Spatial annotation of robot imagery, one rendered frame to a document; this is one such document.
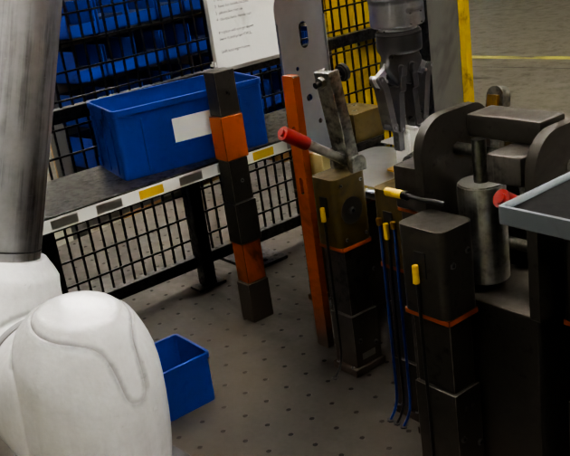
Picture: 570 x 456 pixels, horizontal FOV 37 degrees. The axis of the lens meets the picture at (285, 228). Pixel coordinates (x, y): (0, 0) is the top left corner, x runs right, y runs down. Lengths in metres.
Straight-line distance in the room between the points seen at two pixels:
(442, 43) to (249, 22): 3.02
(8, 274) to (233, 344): 0.68
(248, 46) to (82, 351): 1.13
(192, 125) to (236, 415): 0.55
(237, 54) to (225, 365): 0.70
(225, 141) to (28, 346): 0.75
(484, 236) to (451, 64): 3.87
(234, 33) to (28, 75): 0.91
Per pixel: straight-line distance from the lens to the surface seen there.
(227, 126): 1.58
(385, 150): 1.65
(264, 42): 1.94
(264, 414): 1.41
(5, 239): 1.06
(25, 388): 0.94
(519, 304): 1.09
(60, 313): 0.94
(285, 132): 1.29
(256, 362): 1.57
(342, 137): 1.35
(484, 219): 1.08
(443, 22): 4.86
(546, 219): 0.80
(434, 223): 1.04
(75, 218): 1.49
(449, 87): 4.93
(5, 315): 1.05
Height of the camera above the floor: 1.45
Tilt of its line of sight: 20 degrees down
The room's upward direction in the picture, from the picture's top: 8 degrees counter-clockwise
